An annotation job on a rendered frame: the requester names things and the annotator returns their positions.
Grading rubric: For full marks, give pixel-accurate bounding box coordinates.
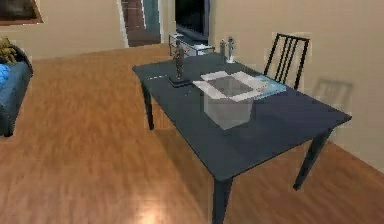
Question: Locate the open white cardboard box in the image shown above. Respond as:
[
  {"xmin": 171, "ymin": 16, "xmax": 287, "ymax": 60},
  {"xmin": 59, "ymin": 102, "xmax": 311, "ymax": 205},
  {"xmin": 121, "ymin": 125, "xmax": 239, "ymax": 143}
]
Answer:
[{"xmin": 192, "ymin": 70, "xmax": 270, "ymax": 131}]

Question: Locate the dark bronze figure statue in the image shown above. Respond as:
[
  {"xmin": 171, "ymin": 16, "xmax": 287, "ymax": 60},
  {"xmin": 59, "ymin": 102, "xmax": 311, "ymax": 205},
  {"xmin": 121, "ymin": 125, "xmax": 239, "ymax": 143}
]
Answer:
[{"xmin": 168, "ymin": 39, "xmax": 193, "ymax": 89}]

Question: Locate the dark blue table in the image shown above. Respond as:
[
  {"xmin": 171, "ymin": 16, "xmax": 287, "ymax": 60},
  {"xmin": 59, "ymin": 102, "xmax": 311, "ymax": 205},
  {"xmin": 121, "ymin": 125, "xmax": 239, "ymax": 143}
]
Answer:
[{"xmin": 132, "ymin": 53, "xmax": 353, "ymax": 224}]

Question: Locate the glass television stand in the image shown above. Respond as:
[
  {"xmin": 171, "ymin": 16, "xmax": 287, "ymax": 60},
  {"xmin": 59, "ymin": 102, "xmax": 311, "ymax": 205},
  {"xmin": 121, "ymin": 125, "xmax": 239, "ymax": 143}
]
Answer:
[{"xmin": 168, "ymin": 32, "xmax": 216, "ymax": 58}]

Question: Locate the silver figure statue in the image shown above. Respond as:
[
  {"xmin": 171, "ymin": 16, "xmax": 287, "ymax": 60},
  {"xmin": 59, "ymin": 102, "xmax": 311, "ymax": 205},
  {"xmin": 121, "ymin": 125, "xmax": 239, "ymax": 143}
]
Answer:
[{"xmin": 225, "ymin": 36, "xmax": 236, "ymax": 64}]

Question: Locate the light blue book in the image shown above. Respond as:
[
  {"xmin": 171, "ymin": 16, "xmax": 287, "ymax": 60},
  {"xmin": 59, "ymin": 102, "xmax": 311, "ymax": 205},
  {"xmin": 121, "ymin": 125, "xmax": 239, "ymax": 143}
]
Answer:
[{"xmin": 253, "ymin": 74, "xmax": 288, "ymax": 99}]

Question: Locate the black television set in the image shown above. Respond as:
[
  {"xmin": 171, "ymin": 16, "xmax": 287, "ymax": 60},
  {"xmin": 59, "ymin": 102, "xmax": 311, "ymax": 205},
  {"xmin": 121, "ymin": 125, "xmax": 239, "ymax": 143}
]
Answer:
[{"xmin": 174, "ymin": 0, "xmax": 212, "ymax": 42}]

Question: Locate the teal room door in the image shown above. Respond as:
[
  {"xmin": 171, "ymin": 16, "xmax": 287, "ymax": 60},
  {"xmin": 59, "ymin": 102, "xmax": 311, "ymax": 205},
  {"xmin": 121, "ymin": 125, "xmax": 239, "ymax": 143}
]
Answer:
[{"xmin": 142, "ymin": 0, "xmax": 162, "ymax": 35}]

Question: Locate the black slatted chair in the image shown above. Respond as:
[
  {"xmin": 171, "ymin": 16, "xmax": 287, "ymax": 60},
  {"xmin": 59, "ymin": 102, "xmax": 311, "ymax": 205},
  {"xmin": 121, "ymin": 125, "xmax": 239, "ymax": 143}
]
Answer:
[{"xmin": 263, "ymin": 32, "xmax": 311, "ymax": 91}]

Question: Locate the blue sofa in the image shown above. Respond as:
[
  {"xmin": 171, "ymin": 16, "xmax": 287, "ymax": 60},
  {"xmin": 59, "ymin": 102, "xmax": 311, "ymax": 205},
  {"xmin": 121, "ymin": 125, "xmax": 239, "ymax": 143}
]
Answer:
[{"xmin": 0, "ymin": 44, "xmax": 35, "ymax": 138}]

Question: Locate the light blue cushion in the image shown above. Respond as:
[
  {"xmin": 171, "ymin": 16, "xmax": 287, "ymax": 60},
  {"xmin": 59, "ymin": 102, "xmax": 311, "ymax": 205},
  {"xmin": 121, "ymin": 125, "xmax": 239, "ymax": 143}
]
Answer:
[{"xmin": 0, "ymin": 63, "xmax": 11, "ymax": 90}]

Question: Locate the olive green house plant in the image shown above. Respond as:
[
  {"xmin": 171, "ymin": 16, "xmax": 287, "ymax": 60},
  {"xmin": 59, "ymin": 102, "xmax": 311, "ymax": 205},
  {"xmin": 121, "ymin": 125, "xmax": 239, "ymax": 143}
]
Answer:
[{"xmin": 0, "ymin": 36, "xmax": 18, "ymax": 66}]

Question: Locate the framed dark picture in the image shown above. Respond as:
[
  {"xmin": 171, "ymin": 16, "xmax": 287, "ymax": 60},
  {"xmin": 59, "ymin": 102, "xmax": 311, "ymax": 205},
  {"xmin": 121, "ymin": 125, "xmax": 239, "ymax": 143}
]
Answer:
[{"xmin": 0, "ymin": 0, "xmax": 44, "ymax": 27}]

